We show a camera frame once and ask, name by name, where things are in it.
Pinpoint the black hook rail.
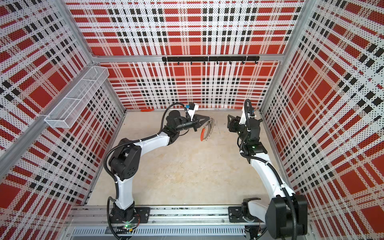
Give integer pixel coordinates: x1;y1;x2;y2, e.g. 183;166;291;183
162;56;260;64

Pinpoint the white wire mesh basket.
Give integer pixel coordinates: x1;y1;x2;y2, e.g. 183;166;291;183
45;66;109;129

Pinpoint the wrist white camera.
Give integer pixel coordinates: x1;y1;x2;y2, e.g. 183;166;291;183
239;108;255;126
186;102;199;121

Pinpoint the silver keyring with red handle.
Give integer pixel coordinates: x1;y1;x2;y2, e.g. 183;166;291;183
200;118;215;142

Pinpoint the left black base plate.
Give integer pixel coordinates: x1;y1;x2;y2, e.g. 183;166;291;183
109;207;151;224

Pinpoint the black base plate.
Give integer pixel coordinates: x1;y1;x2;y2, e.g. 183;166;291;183
109;207;151;224
228;206;262;223

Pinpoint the aluminium front rail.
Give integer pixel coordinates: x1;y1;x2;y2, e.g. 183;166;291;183
64;205;316;240

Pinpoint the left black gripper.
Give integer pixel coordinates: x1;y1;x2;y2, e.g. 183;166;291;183
175;113;210;132

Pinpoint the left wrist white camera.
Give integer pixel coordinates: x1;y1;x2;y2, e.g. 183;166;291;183
186;102;199;121

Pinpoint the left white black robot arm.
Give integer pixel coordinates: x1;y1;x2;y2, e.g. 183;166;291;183
104;102;210;224

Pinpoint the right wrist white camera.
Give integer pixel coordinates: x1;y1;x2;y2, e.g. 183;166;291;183
239;108;255;126

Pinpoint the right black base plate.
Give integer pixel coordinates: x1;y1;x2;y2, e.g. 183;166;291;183
228;206;262;223

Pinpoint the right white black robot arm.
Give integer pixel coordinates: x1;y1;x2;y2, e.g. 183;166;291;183
227;99;308;240

